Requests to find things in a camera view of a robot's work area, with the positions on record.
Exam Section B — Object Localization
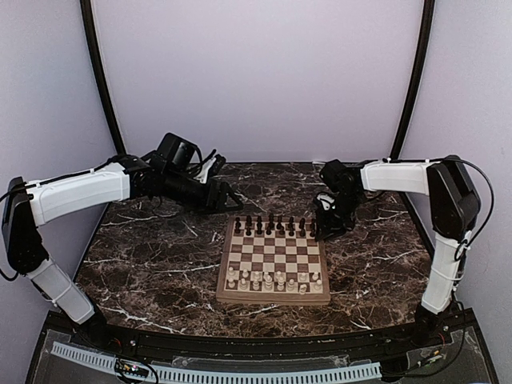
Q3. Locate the right black frame post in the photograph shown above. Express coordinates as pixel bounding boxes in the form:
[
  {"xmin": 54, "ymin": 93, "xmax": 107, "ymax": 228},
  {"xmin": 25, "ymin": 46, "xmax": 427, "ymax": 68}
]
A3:
[{"xmin": 389, "ymin": 0, "xmax": 435, "ymax": 160}]

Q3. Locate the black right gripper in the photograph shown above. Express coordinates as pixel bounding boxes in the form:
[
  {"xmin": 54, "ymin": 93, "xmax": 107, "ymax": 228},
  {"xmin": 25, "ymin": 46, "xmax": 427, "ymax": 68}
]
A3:
[{"xmin": 315, "ymin": 191, "xmax": 364, "ymax": 241}]

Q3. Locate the black front rail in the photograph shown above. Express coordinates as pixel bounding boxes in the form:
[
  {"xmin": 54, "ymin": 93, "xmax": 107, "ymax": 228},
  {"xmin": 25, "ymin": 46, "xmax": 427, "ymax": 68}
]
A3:
[{"xmin": 133, "ymin": 331, "xmax": 391, "ymax": 359}]

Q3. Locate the left black frame post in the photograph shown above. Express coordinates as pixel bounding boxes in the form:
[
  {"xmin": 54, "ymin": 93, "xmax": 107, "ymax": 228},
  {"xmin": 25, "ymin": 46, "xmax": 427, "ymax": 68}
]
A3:
[{"xmin": 79, "ymin": 0, "xmax": 126, "ymax": 155}]

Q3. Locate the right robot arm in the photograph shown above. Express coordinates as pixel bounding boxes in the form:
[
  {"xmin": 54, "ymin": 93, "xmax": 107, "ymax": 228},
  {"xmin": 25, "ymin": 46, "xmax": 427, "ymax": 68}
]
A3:
[{"xmin": 312, "ymin": 155, "xmax": 483, "ymax": 316}]

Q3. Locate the white slotted cable duct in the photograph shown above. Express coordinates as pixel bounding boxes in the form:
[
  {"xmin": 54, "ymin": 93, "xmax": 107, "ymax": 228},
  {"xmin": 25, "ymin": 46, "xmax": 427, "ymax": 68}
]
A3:
[{"xmin": 50, "ymin": 342, "xmax": 382, "ymax": 383}]

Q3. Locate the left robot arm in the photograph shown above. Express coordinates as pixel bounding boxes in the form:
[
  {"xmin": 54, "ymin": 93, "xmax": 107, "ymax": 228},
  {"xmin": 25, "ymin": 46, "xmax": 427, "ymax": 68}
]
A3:
[{"xmin": 1, "ymin": 133, "xmax": 243, "ymax": 349}]

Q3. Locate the black frame post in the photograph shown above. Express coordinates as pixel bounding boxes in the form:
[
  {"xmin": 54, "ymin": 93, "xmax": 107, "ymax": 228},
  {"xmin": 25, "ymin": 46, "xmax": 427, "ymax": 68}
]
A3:
[
  {"xmin": 79, "ymin": 0, "xmax": 126, "ymax": 155},
  {"xmin": 389, "ymin": 0, "xmax": 435, "ymax": 160}
]

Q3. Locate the wooden chess board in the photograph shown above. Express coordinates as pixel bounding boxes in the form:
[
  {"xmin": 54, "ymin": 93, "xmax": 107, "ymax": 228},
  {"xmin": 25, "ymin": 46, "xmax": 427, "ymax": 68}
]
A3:
[{"xmin": 216, "ymin": 214, "xmax": 330, "ymax": 306}]

